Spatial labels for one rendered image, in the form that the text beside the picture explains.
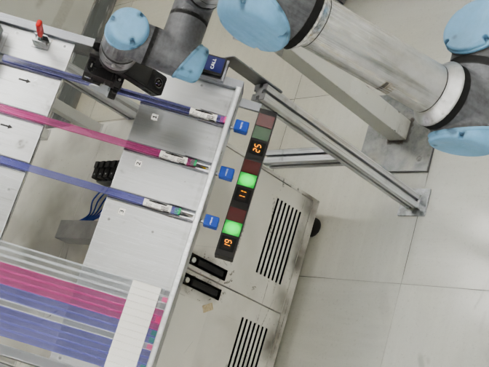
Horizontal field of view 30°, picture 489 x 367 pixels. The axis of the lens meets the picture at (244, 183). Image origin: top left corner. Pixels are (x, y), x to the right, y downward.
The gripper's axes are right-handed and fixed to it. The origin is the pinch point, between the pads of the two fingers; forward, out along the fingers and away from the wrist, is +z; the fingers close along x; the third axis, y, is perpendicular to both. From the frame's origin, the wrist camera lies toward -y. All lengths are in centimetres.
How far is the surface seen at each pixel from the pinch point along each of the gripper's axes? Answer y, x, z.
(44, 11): 36, -88, 185
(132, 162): -8.6, 14.5, -1.6
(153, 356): -25, 52, -8
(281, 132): -56, -37, 83
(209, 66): -17.0, -9.6, -8.5
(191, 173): -20.9, 13.1, -4.7
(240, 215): -33.2, 18.5, -6.9
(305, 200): -61, -7, 50
